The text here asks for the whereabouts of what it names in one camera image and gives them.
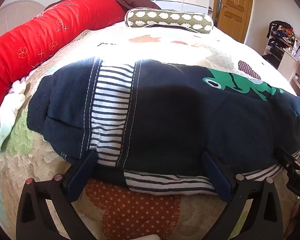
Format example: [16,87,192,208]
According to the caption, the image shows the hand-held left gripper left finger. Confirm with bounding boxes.
[16,150,98,240]

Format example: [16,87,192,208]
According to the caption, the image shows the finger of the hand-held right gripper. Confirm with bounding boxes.
[274,146,300,171]

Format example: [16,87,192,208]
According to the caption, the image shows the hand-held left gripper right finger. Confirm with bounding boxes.
[202,151,288,240]

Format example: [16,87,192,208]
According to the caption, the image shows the navy striped frog print pants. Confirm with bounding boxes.
[27,57,300,197]

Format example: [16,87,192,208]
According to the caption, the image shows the patchwork heart quilt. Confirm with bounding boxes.
[0,26,300,240]

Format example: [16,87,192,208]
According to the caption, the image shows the shelf unit with clutter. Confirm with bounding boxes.
[277,51,300,103]

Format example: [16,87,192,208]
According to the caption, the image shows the white mint cloth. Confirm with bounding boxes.
[0,80,27,154]

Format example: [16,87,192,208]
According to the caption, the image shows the red bolster pillow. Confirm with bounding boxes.
[0,0,127,122]

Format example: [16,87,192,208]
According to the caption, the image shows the wooden door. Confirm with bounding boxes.
[216,0,254,43]

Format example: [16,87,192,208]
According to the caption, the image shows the green patterned pillow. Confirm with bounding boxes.
[124,8,214,34]

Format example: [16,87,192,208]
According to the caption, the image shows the round beige headboard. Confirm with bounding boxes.
[0,0,45,40]

